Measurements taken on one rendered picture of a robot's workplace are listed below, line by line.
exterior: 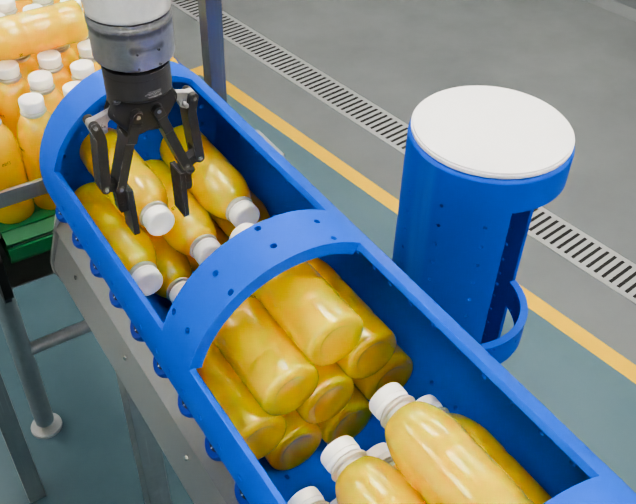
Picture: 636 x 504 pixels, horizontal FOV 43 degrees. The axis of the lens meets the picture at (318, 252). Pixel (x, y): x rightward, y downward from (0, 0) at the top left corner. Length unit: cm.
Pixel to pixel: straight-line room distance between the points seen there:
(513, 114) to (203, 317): 80
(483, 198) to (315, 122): 203
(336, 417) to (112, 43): 48
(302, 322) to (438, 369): 20
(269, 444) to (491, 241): 63
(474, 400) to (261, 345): 25
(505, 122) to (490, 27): 275
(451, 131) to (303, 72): 230
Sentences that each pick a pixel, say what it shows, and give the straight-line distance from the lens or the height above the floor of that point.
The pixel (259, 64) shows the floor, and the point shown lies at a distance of 370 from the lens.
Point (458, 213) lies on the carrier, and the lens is 135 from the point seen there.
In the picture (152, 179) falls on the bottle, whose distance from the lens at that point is 108.
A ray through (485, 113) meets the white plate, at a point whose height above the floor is 104.
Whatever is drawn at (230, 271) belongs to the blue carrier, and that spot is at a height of 122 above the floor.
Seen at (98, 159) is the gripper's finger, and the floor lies 124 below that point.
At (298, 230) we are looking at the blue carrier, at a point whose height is 123.
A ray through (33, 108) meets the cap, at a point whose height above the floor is 109.
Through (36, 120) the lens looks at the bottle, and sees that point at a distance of 137.
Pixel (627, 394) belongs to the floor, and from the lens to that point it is 245.
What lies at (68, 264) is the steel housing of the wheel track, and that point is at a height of 88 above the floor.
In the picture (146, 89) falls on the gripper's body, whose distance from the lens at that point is 90.
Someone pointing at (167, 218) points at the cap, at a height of 112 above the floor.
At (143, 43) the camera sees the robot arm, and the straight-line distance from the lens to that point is 87.
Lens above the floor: 178
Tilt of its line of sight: 42 degrees down
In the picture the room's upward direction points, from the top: 2 degrees clockwise
